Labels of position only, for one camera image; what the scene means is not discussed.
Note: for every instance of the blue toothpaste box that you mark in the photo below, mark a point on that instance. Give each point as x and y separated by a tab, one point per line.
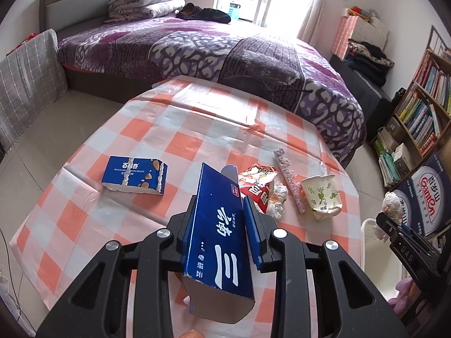
215	239

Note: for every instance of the dark wooden bed frame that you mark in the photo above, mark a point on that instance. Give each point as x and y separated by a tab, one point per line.
44	7

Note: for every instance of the pink foam strip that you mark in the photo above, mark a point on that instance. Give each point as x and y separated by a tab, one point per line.
287	169

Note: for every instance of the red snack packet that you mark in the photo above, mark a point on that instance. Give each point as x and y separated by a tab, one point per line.
259	188

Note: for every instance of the crumpled white tissue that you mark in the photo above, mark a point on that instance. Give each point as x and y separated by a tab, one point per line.
278	200

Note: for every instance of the black bench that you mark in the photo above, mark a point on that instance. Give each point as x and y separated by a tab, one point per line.
366	98

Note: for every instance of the orange white checked tablecloth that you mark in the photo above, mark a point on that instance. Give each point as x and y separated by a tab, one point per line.
176	119

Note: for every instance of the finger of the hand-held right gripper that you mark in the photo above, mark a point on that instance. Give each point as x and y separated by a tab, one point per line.
387	223

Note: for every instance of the rows of books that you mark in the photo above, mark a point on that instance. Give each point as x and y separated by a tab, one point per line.
422	119

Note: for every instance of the pink toy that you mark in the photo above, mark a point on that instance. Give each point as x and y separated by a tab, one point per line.
403	295

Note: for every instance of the blue biscuit box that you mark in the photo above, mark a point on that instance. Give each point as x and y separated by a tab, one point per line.
134	174

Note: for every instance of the blue white cardboard carton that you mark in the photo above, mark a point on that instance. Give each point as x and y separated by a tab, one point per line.
430	193

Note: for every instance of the bed with purple quilt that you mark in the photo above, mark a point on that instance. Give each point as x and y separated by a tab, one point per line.
211	49

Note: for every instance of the green container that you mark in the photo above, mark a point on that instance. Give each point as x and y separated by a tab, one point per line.
234	11

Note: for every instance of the pile of clothes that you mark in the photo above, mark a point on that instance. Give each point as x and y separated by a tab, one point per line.
370	60

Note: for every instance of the wooden bookshelf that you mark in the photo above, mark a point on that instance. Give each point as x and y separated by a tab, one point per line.
419	88

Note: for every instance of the grey checked cloth cover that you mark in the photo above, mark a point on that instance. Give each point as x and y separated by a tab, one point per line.
28	88

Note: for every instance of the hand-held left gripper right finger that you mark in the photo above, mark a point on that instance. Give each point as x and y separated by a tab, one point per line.
253	232

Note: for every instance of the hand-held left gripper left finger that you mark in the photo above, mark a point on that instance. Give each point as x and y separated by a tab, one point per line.
176	232

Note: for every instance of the dark clothing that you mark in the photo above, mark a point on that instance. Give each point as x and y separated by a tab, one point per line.
208	14

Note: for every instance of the leaf print paper cup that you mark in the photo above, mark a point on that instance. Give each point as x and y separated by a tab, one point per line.
320	193

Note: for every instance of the white curtain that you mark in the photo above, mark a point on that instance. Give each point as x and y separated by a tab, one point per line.
315	7

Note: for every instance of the red cloth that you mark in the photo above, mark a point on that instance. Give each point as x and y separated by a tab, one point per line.
26	40

